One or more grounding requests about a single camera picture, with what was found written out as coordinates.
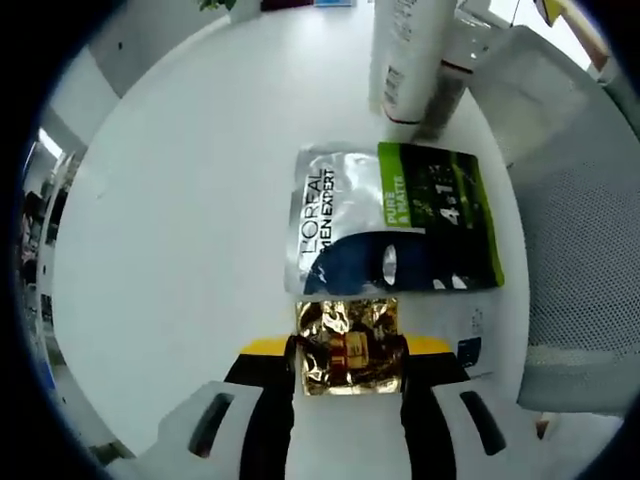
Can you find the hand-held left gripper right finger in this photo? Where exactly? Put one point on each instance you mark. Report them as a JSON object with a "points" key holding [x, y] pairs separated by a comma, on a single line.
{"points": [[430, 410]]}

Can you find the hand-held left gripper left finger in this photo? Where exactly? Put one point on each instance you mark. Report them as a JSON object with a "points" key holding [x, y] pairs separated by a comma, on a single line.
{"points": [[265, 410]]}

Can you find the small white skincare sachet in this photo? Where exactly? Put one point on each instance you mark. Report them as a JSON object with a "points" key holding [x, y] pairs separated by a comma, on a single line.
{"points": [[469, 352]]}

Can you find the gold foil skincare sachet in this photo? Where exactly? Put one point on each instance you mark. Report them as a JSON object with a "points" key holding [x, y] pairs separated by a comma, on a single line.
{"points": [[345, 325]]}

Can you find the green silver skincare sachet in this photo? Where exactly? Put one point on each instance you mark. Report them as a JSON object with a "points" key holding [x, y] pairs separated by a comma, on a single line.
{"points": [[400, 215]]}

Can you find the white skincare tube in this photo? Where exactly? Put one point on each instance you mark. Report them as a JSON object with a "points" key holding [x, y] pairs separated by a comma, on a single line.
{"points": [[405, 50]]}

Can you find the slim white skincare bottle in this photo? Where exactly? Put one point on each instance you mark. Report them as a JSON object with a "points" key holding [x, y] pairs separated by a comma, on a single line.
{"points": [[460, 45]]}

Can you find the grey office chair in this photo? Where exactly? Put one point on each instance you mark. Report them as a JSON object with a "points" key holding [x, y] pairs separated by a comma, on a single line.
{"points": [[575, 200]]}

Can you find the white plant pot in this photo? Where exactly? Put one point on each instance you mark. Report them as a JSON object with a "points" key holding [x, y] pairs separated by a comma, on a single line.
{"points": [[245, 9]]}

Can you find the red plant pot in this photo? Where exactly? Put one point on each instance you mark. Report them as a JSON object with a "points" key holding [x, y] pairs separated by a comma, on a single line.
{"points": [[287, 4]]}

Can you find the blue white tissue packet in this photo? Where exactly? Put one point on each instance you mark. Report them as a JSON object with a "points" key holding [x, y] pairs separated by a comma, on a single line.
{"points": [[335, 3]]}

